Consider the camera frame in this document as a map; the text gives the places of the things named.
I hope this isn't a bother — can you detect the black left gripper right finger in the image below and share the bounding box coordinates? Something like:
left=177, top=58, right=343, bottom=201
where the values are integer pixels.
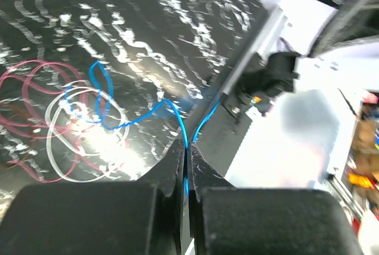
left=188, top=143, right=236, bottom=254

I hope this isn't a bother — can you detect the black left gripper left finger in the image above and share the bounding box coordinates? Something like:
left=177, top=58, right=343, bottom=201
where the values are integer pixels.
left=130, top=140, right=185, bottom=254

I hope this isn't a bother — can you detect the pink cable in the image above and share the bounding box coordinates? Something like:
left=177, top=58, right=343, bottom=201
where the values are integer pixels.
left=0, top=59, right=131, bottom=183

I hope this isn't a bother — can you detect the blue cable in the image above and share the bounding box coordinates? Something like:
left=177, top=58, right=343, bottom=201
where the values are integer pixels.
left=88, top=61, right=221, bottom=199

